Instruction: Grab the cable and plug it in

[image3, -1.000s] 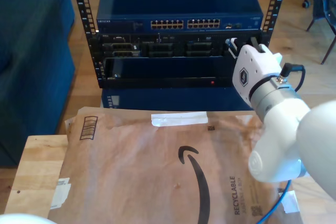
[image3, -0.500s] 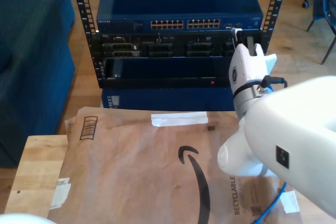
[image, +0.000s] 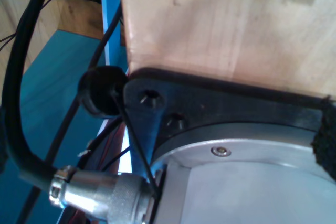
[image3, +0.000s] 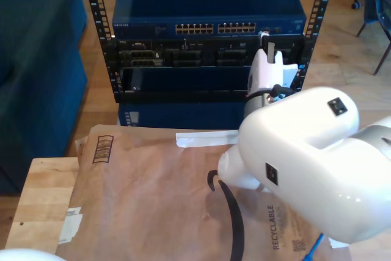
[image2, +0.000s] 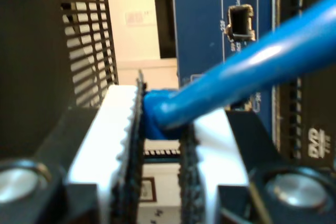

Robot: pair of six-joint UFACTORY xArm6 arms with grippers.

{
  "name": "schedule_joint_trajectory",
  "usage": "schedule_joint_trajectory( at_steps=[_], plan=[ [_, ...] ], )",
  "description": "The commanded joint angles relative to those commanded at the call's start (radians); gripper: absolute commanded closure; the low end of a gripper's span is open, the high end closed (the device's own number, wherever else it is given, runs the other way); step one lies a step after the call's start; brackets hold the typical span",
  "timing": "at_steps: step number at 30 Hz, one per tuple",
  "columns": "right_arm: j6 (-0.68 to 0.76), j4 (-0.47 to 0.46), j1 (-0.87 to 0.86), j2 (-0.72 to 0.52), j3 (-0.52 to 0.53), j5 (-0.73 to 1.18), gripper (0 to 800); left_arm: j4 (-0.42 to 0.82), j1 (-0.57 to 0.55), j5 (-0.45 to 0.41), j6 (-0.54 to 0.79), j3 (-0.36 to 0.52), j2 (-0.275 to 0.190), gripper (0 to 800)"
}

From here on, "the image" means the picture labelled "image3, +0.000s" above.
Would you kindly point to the black rack server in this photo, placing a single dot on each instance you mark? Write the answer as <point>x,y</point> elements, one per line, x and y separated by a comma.
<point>195,59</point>

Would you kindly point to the blue equipment chassis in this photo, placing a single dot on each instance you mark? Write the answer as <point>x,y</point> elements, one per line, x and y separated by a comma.
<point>183,115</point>

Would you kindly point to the dark chair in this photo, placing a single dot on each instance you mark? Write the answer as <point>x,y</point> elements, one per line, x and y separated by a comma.
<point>371,4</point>

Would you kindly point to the brown paper mailer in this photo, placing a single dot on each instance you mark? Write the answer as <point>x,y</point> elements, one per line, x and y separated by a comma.
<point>137,197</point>

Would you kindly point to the blue sofa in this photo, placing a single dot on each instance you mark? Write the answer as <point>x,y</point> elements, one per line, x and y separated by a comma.
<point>36,59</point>

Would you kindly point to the black rack frame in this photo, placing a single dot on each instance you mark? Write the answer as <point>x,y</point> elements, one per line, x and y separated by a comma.
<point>110,59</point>

